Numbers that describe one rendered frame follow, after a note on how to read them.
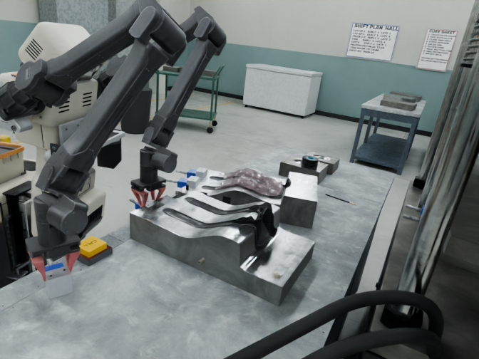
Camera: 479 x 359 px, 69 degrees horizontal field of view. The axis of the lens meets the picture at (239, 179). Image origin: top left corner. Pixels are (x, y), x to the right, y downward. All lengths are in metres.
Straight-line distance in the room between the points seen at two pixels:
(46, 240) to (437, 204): 0.84
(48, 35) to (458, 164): 1.08
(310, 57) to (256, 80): 1.33
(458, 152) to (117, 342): 0.78
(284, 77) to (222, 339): 7.06
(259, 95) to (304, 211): 6.74
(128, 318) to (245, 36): 8.45
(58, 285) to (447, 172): 0.88
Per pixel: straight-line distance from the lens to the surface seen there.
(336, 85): 8.20
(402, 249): 1.36
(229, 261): 0.92
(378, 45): 8.02
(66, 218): 0.77
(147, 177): 1.16
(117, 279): 0.98
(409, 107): 4.98
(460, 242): 0.93
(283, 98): 7.67
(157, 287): 0.94
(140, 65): 0.77
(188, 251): 0.99
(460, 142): 0.80
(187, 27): 1.27
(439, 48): 7.93
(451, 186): 0.82
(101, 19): 7.19
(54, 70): 0.98
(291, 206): 1.25
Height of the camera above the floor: 1.40
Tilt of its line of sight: 22 degrees down
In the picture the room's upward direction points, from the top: 7 degrees clockwise
